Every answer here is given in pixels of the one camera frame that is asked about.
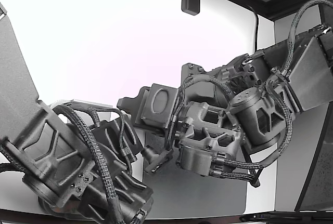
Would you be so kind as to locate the gripper with oval recess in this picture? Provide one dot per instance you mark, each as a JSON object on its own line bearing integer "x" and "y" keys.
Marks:
{"x": 158, "y": 109}

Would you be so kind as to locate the gripper with slotted cutouts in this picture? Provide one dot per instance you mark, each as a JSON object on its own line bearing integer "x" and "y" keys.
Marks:
{"x": 100, "y": 137}

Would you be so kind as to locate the grey plastic fixture with legs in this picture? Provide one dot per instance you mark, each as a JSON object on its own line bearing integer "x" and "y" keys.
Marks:
{"x": 88, "y": 104}

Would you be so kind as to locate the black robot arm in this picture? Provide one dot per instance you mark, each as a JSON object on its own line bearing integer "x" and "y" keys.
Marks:
{"x": 255, "y": 120}
{"x": 33, "y": 141}

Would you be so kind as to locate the grey rectangular mat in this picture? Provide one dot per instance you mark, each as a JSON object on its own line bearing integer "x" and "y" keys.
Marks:
{"x": 208, "y": 198}

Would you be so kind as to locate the dark side panel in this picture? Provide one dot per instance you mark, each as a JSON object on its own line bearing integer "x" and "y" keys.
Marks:
{"x": 320, "y": 169}

